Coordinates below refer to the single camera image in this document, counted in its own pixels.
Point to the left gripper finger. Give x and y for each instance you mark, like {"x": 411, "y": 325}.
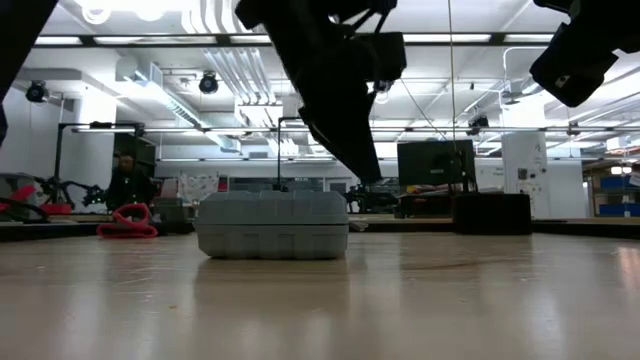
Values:
{"x": 314, "y": 122}
{"x": 355, "y": 145}

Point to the grey plastic tool case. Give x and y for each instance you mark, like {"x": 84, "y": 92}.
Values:
{"x": 272, "y": 225}

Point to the black background robot arm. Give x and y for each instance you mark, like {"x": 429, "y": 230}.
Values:
{"x": 75, "y": 192}
{"x": 372, "y": 197}

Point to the red hand tool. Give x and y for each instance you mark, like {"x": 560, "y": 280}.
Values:
{"x": 22, "y": 194}

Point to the black computer monitor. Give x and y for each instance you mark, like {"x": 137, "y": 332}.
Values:
{"x": 435, "y": 162}

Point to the black box on table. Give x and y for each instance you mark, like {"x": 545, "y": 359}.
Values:
{"x": 492, "y": 215}

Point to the blue storage bins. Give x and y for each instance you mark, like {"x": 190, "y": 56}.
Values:
{"x": 620, "y": 197}

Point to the person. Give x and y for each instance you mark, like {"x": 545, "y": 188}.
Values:
{"x": 127, "y": 187}

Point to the red flat object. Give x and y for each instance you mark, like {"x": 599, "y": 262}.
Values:
{"x": 56, "y": 209}

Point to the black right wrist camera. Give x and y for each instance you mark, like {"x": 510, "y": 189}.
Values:
{"x": 570, "y": 65}

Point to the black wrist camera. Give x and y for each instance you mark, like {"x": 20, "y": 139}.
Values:
{"x": 570, "y": 65}
{"x": 380, "y": 55}

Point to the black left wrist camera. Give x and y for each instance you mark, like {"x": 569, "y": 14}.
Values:
{"x": 380, "y": 55}

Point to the black ceiling camera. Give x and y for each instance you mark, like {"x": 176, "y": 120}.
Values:
{"x": 478, "y": 124}
{"x": 36, "y": 92}
{"x": 208, "y": 83}

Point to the black aluminium table frame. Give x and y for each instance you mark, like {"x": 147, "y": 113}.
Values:
{"x": 575, "y": 229}

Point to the black rig frame with light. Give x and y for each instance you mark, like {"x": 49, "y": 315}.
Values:
{"x": 59, "y": 160}

